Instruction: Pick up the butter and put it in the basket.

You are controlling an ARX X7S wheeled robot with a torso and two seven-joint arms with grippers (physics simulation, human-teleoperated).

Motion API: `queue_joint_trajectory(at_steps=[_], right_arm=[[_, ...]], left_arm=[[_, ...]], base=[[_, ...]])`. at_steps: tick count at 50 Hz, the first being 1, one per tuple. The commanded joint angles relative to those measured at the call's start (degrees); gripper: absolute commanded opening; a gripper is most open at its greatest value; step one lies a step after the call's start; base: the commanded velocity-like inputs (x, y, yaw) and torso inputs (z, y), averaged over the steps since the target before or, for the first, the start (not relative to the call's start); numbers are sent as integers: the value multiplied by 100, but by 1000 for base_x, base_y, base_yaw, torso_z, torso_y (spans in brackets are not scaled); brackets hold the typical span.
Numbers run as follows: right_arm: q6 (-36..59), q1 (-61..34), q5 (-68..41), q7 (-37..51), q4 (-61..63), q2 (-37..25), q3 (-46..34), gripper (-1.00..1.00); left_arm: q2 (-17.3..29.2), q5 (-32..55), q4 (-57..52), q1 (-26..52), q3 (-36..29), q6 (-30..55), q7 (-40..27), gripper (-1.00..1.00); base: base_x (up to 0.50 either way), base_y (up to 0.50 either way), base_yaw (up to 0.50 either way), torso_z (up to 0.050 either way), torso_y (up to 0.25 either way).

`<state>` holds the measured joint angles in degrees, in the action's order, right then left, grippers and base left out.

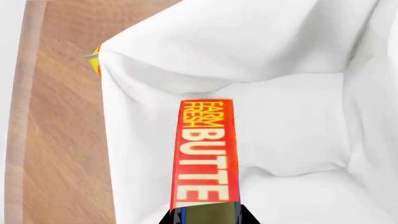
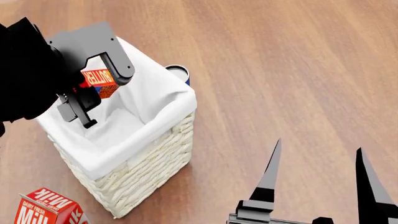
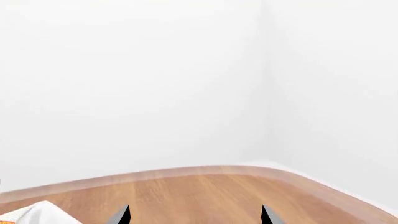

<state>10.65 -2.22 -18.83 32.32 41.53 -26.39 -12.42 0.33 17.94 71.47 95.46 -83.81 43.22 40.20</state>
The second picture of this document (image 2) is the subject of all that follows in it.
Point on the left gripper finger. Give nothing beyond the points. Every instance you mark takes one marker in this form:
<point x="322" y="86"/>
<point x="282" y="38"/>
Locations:
<point x="122" y="67"/>
<point x="84" y="99"/>

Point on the red milk carton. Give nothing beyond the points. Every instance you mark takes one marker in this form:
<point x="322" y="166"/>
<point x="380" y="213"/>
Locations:
<point x="43" y="210"/>

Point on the blue can with grey lid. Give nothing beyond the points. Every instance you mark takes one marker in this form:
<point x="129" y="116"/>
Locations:
<point x="182" y="72"/>

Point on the white wicker basket with liner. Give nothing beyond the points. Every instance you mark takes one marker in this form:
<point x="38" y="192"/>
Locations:
<point x="149" y="105"/>

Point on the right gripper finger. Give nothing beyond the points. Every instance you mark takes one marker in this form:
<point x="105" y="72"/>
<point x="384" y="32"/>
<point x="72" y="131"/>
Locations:
<point x="269" y="182"/>
<point x="371" y="198"/>

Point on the red butter box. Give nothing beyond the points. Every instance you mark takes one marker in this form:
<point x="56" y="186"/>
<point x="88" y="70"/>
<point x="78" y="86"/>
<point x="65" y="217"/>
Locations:
<point x="99" y="79"/>

